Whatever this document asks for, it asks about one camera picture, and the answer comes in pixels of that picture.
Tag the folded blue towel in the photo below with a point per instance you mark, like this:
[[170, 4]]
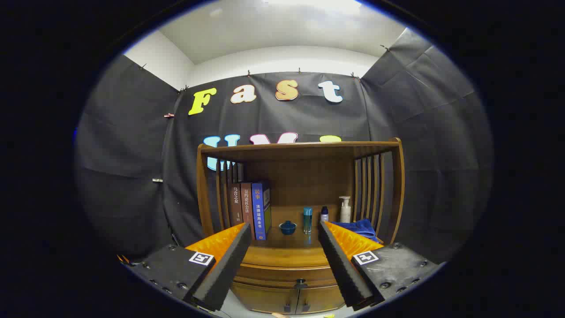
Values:
[[359, 229]]

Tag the thick blue book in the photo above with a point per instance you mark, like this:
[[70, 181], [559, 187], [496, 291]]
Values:
[[259, 212]]

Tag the small white blue-capped bottle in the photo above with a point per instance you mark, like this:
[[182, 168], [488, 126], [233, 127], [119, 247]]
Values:
[[324, 215]]

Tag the white pump bottle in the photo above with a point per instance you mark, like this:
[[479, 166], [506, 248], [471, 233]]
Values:
[[345, 212]]

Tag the wooden drawer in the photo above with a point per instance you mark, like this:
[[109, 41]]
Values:
[[282, 274]]

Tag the dark brown book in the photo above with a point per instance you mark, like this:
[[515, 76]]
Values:
[[235, 205]]

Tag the black drawer knob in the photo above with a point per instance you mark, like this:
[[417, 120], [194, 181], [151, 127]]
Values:
[[301, 284]]

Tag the wooden cabinet door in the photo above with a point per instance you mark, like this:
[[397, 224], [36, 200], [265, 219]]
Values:
[[265, 298], [322, 298]]

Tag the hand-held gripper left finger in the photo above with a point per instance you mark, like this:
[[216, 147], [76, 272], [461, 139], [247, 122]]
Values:
[[220, 278]]

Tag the blue lidded teacup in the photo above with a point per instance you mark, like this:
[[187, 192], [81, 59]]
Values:
[[287, 228]]

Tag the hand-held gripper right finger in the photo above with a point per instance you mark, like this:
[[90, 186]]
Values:
[[348, 278]]

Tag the blue glass bottle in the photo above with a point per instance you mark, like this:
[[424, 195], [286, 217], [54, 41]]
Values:
[[307, 221]]

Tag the wooden cabinet with shelf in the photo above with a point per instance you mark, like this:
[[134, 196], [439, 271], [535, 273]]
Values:
[[309, 176]]

